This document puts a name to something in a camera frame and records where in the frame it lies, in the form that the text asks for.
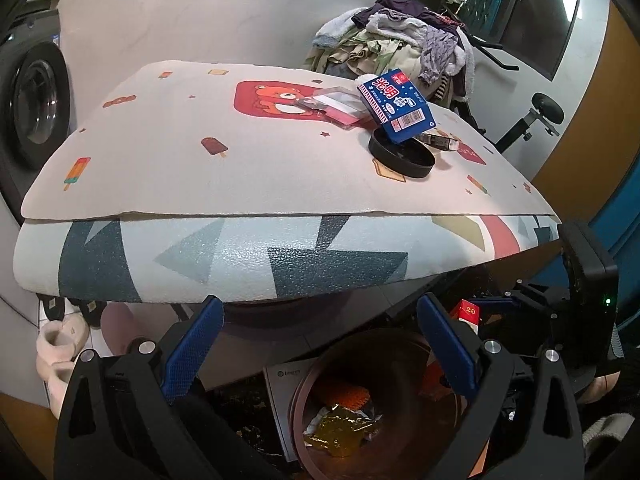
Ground orange knitted item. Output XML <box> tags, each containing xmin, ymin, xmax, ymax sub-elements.
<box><xmin>331</xmin><ymin>386</ymin><xmax>371</xmax><ymax>411</ymax></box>

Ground small dark snack packet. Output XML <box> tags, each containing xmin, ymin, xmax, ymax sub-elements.
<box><xmin>414</xmin><ymin>129</ymin><xmax>459</xmax><ymax>152</ymax></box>

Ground pile of clothes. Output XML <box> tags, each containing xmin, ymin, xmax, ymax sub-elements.
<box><xmin>303</xmin><ymin>0</ymin><xmax>475</xmax><ymax>107</ymax></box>

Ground dark front-load washing machine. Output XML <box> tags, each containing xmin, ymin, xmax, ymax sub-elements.
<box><xmin>0</xmin><ymin>9</ymin><xmax>73</xmax><ymax>222</ymax></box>

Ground grey knit sleeve forearm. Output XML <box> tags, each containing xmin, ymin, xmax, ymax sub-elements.
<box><xmin>582</xmin><ymin>413</ymin><xmax>634</xmax><ymax>460</ymax></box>

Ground red cardboard box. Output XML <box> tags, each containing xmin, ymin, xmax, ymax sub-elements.
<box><xmin>450</xmin><ymin>299</ymin><xmax>480</xmax><ymax>334</ymax></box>

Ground black exercise bike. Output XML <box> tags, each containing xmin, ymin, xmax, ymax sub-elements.
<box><xmin>438</xmin><ymin>0</ymin><xmax>565</xmax><ymax>153</ymax></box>

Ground white paper under bin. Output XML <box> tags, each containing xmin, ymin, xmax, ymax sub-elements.
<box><xmin>262</xmin><ymin>359</ymin><xmax>314</xmax><ymax>463</ymax></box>

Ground right hand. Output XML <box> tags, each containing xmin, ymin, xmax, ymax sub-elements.
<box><xmin>577</xmin><ymin>372</ymin><xmax>620</xmax><ymax>404</ymax></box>

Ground black round bowl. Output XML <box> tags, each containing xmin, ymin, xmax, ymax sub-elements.
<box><xmin>368</xmin><ymin>127</ymin><xmax>435</xmax><ymax>179</ymax></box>

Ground blue white carton box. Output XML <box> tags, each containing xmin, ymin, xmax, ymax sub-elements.
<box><xmin>357</xmin><ymin>68</ymin><xmax>436</xmax><ymax>143</ymax></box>

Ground pink fluffy slipper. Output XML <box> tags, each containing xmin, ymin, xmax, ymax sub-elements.
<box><xmin>36</xmin><ymin>314</ymin><xmax>89</xmax><ymax>419</ymax></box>

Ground brown round trash bin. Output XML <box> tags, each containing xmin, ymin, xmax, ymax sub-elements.
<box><xmin>290</xmin><ymin>336</ymin><xmax>465</xmax><ymax>479</ymax></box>

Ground patterned play mat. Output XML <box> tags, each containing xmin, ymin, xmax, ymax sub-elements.
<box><xmin>22</xmin><ymin>61</ymin><xmax>551</xmax><ymax>221</ymax></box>

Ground clear red plastic package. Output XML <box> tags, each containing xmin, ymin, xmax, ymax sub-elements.
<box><xmin>296</xmin><ymin>87</ymin><xmax>372</xmax><ymax>129</ymax></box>

